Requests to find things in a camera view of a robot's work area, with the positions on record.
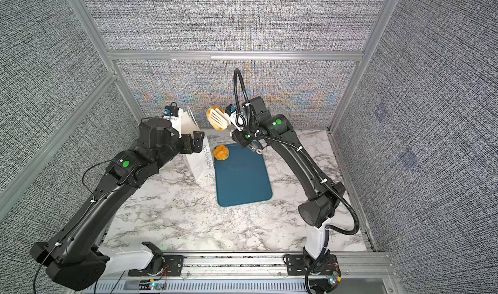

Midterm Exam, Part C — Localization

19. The teal serving tray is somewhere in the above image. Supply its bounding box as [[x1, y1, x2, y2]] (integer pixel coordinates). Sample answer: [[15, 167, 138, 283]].
[[214, 144, 273, 207]]

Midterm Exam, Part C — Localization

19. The black corrugated cable conduit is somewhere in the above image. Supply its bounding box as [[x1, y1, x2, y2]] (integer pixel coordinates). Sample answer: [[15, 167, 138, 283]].
[[232, 68, 360, 236]]

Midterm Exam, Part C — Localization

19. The round golden bun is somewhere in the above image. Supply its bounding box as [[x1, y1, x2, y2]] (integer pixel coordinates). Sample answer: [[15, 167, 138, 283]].
[[213, 145, 230, 161]]

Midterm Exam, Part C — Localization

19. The white paper bag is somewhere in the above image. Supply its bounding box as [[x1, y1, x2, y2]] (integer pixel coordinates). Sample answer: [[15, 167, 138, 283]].
[[180, 107, 215, 183]]

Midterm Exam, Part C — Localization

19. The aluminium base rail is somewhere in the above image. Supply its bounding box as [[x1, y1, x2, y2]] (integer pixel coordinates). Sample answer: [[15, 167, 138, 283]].
[[85, 251, 403, 293]]

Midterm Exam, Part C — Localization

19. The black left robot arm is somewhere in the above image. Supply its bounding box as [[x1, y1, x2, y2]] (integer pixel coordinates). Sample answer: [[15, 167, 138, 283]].
[[30, 117, 205, 291]]

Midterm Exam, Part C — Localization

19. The twisted ring bread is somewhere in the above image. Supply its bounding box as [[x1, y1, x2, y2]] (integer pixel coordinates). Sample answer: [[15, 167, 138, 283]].
[[206, 107, 230, 131]]

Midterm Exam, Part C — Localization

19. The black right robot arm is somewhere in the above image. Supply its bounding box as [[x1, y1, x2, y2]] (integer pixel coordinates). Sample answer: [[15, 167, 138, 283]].
[[224, 96, 359, 274]]

